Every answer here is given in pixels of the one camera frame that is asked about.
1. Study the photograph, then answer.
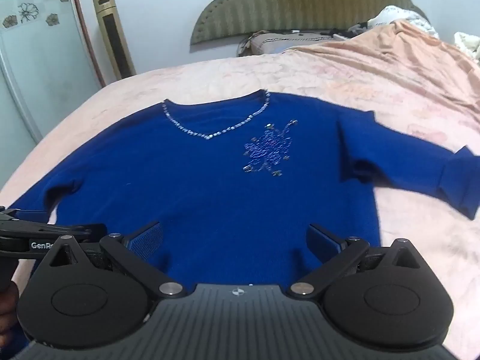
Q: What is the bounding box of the blue beaded sweater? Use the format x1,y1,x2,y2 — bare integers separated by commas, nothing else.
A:
14,90,479,288

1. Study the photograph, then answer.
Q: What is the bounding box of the dark clothes pile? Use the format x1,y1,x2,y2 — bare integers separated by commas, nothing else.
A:
324,22,368,40

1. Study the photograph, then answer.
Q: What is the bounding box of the dark-skinned left hand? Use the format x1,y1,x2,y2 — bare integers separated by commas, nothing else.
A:
0,281,19,348

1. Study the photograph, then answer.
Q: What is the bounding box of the frosted floral wardrobe door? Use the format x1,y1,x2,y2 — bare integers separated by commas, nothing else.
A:
1,0,101,183

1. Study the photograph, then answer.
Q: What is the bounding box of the pink floral bed sheet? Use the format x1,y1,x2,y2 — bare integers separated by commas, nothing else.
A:
1,21,479,359

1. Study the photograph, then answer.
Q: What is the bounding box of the brown patterned pillow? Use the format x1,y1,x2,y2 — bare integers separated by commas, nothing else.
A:
237,30,346,57

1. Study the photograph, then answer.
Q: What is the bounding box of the white quilted blanket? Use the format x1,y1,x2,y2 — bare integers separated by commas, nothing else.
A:
367,5,439,39

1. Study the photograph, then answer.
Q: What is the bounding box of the cream crumpled cloth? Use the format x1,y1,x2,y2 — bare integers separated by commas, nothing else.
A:
454,32,480,64

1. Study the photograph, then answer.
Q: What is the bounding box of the gold tower air conditioner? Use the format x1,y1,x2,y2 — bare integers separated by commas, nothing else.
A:
93,0,136,80

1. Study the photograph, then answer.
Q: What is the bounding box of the olive green padded headboard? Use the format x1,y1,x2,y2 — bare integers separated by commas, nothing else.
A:
190,0,421,45

